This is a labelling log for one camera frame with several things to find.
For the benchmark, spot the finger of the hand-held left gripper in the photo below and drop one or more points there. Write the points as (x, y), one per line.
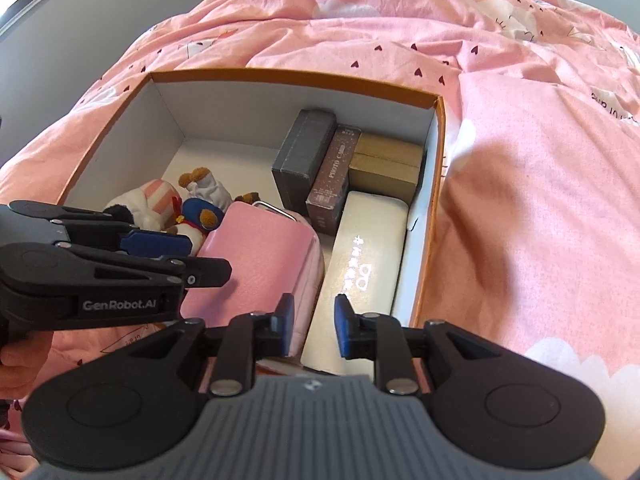
(200, 270)
(155, 244)

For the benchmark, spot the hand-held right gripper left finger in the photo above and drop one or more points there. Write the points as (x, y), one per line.
(286, 325)

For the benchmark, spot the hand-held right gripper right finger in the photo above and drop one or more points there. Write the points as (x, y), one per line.
(342, 327)

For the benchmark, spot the white glasses case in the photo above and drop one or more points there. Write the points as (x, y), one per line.
(370, 240)

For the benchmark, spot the orange cardboard box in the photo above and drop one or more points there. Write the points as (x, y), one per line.
(175, 110)

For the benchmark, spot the gold cardboard box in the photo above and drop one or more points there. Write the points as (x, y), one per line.
(385, 175)

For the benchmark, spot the person's left hand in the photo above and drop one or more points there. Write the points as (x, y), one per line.
(22, 362)

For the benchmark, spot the white plush toy pink stripes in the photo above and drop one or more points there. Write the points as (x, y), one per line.
(150, 200)

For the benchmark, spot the plush doll blue outfit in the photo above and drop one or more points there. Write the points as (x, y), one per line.
(197, 209)

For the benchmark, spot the brown bear plush white outfit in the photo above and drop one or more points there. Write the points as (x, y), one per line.
(210, 187)

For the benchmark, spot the brown glitter box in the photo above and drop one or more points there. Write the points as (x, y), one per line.
(332, 180)

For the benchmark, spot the grey cardboard box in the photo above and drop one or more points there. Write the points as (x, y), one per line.
(300, 150)

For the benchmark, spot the pink printed blanket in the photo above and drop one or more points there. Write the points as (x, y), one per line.
(500, 210)

